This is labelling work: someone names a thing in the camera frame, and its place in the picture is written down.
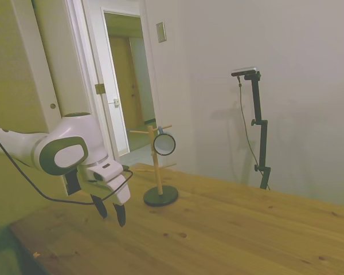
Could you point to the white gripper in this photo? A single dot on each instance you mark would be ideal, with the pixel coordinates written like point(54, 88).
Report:
point(121, 191)

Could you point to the blue enamel mug black rim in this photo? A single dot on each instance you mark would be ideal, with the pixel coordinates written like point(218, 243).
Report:
point(164, 145)

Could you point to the wooden mug tree black base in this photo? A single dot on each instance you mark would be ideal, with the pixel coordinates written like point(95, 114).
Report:
point(160, 197)

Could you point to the black box on floor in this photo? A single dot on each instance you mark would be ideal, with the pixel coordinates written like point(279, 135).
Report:
point(73, 183)

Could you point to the metal door latch plate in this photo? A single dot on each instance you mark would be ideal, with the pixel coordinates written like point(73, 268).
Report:
point(116, 102)

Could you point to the brass door hinge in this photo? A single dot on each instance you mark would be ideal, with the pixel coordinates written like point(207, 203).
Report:
point(99, 88)

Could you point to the brown wooden hallway door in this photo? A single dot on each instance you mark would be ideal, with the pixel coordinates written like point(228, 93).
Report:
point(123, 83)

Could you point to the white open door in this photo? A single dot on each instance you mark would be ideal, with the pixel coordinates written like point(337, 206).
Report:
point(101, 63)

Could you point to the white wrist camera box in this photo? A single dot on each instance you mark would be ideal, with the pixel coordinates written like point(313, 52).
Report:
point(106, 169)

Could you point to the black camera stand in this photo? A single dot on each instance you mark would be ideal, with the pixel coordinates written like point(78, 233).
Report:
point(243, 114)
point(258, 103)

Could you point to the grey wall switch plate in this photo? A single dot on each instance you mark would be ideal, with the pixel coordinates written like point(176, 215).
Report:
point(161, 32)

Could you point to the grey exterior camera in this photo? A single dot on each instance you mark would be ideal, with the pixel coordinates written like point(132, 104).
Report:
point(245, 71)

